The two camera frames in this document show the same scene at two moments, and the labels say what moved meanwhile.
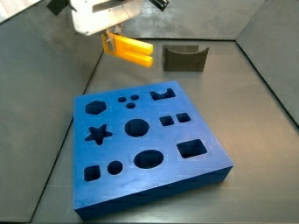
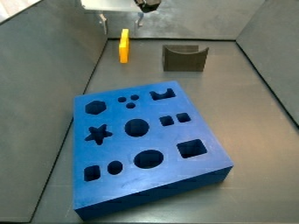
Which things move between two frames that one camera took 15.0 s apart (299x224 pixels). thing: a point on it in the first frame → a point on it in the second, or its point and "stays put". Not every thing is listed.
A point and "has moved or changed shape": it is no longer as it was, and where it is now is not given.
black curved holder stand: (183, 58) stays put
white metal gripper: (94, 15) → (123, 5)
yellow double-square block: (130, 50) has moved or changed shape
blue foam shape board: (143, 149) stays put
